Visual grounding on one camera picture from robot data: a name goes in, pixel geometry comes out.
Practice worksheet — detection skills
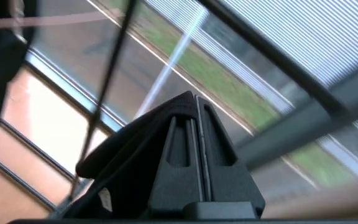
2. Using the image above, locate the window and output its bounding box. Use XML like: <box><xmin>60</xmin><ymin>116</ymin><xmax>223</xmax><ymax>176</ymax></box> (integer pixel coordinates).
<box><xmin>23</xmin><ymin>0</ymin><xmax>358</xmax><ymax>187</ymax></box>

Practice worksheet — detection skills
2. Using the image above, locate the black t-shirt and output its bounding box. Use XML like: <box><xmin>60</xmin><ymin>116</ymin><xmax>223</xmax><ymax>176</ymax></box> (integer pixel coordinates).
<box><xmin>63</xmin><ymin>90</ymin><xmax>198</xmax><ymax>220</ymax></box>

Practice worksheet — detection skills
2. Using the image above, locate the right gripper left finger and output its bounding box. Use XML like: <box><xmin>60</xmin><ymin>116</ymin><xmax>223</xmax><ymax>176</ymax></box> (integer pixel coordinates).
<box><xmin>147</xmin><ymin>116</ymin><xmax>206</xmax><ymax>218</ymax></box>

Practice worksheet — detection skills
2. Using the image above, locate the black clothes rack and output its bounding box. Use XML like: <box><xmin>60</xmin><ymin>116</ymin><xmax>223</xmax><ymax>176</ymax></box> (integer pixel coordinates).
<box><xmin>0</xmin><ymin>0</ymin><xmax>349</xmax><ymax>211</ymax></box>

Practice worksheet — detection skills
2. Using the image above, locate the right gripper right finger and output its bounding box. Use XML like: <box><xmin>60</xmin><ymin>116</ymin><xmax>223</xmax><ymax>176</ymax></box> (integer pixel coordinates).
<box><xmin>196</xmin><ymin>95</ymin><xmax>265</xmax><ymax>218</ymax></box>

